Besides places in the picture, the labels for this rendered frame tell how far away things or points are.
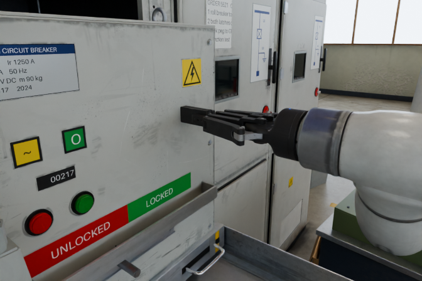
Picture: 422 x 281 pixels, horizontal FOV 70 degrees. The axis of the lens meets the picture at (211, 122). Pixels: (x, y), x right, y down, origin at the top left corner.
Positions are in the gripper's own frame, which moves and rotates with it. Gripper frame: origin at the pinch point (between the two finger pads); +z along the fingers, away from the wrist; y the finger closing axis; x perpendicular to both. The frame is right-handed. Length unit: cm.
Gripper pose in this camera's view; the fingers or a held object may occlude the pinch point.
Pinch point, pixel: (196, 116)
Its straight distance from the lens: 55.8
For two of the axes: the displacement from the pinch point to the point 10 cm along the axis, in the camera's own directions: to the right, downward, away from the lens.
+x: 0.0, -9.7, -2.6
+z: -8.0, -1.6, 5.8
